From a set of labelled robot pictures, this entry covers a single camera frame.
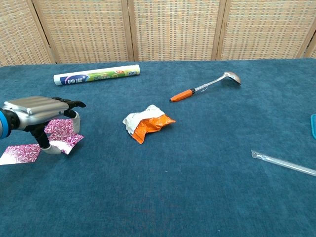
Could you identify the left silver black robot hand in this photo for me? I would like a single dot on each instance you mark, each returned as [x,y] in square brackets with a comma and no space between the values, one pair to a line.
[34,108]

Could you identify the pink patterned sponge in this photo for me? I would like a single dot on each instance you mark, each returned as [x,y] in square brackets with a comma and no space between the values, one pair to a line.
[19,154]

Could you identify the magenta patterned square packet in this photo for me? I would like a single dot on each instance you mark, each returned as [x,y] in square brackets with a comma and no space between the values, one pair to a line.
[71,142]

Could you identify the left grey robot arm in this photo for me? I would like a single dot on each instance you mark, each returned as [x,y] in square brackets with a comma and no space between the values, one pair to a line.
[3,123]

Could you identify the white cling film roll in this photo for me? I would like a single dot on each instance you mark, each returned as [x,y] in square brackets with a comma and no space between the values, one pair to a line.
[98,75]

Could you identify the orange white snack packet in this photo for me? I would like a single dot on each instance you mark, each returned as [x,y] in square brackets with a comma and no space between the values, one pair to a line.
[148,126]

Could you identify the blue carpet table mat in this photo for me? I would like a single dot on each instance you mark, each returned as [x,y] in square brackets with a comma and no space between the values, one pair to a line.
[172,185]

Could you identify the woven bamboo folding screen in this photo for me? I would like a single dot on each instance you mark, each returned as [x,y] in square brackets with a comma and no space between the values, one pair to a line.
[172,29]

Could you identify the clear wrapped straw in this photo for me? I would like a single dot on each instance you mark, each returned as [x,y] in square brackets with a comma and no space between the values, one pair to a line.
[284,163]

